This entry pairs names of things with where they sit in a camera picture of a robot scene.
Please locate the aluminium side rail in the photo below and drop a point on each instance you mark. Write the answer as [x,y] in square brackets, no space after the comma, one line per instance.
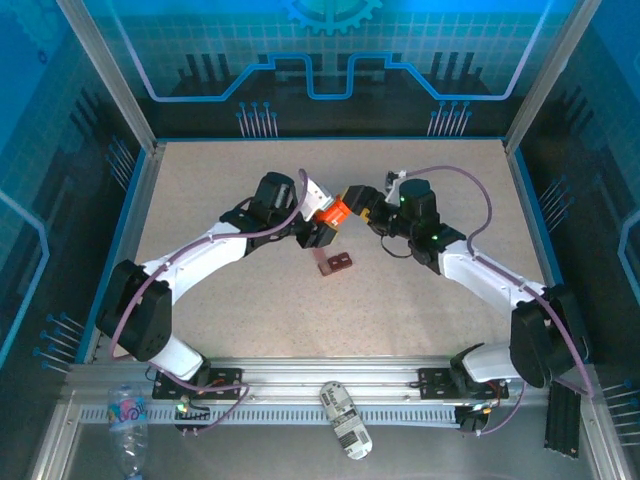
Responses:
[139,220]

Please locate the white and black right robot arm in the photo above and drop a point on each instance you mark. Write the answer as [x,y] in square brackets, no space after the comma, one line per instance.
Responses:
[480,277]

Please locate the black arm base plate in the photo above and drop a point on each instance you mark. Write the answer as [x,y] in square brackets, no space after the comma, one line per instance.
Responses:
[432,382]
[227,380]

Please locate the blue table border strip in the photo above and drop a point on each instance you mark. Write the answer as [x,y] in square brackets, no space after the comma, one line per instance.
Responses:
[535,225]

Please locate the aluminium frame post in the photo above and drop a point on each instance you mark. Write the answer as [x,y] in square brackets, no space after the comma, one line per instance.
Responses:
[111,75]
[549,75]

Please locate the black extrusion bar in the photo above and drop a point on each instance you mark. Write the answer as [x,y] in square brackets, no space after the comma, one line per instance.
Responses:
[562,420]

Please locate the clear plastic water bottle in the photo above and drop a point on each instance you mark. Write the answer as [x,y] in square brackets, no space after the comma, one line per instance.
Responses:
[127,430]

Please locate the black connector bracket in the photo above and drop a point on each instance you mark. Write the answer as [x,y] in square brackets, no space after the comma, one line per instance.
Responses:
[192,417]
[470,422]

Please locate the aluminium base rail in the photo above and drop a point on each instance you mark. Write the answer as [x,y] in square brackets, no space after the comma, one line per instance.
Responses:
[325,370]

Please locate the dark red weekly pill organizer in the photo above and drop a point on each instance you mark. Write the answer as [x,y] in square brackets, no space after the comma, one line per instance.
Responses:
[340,262]

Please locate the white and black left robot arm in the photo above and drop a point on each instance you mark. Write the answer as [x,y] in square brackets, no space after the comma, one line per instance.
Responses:
[210,257]

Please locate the orange pill bottle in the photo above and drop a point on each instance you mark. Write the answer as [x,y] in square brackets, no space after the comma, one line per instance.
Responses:
[335,215]

